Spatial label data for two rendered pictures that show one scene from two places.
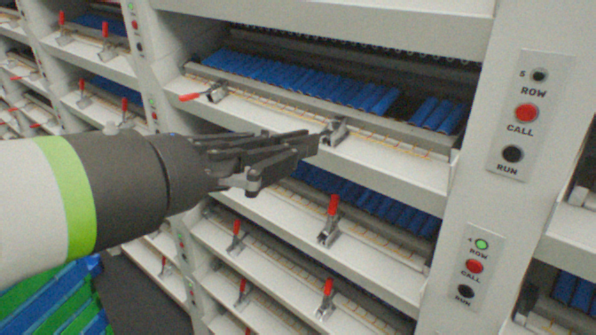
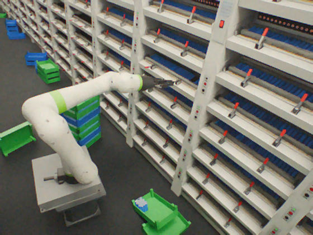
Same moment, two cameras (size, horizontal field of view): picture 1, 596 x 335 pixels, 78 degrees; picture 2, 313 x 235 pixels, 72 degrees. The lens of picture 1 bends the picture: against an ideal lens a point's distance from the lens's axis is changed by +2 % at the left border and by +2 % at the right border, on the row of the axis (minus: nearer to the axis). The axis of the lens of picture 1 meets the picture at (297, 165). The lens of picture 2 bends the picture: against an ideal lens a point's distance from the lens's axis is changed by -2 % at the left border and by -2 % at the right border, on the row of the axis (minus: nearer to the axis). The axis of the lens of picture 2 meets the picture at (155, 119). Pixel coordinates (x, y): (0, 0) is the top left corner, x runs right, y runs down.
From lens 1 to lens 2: 95 cm
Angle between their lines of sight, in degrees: 7
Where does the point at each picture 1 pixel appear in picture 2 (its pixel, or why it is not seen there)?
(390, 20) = (189, 63)
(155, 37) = (140, 49)
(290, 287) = (161, 121)
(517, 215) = (203, 101)
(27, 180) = (137, 79)
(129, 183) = (146, 82)
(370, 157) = (184, 88)
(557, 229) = (209, 104)
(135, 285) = (107, 123)
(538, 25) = (207, 71)
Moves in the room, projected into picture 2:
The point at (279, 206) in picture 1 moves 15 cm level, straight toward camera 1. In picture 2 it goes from (162, 98) to (161, 109)
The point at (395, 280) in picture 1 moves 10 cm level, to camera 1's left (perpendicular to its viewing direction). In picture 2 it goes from (185, 117) to (170, 114)
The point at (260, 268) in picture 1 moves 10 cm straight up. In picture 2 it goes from (153, 116) to (155, 106)
